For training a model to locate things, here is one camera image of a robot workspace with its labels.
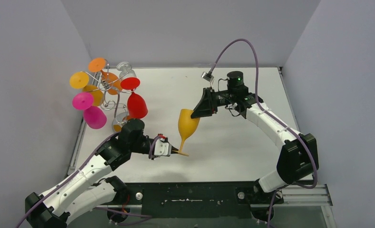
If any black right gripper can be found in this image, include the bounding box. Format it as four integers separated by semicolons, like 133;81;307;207
192;87;236;119

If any yellow wine glass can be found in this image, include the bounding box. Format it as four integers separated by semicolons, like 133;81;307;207
177;109;200;157
69;71;103;106

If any red wine glass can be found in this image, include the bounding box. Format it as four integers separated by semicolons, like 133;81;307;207
121;77;148;119

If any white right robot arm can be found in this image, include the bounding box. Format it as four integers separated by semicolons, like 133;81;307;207
191;71;319;204

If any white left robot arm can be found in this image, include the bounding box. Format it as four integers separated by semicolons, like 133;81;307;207
21;119;179;228

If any clear wine glass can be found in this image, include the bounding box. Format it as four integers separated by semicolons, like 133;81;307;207
116;61;136;80

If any pink wine glass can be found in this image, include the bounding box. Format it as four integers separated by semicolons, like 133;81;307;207
72;92;107;129

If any orange wine glass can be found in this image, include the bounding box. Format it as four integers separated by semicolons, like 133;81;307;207
88;57;123;95

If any chrome wine glass rack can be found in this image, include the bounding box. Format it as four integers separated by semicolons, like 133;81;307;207
83;58;136;133

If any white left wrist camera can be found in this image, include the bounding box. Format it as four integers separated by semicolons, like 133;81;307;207
148;134;172;160

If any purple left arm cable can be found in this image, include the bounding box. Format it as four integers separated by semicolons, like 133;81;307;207
15;132;167;228

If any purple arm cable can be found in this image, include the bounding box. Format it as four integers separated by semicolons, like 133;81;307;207
209;38;318;228
15;132;167;228

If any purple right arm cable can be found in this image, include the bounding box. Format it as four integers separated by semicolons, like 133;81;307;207
209;38;318;228

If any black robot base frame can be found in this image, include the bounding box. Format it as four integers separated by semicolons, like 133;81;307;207
106;181;284;221

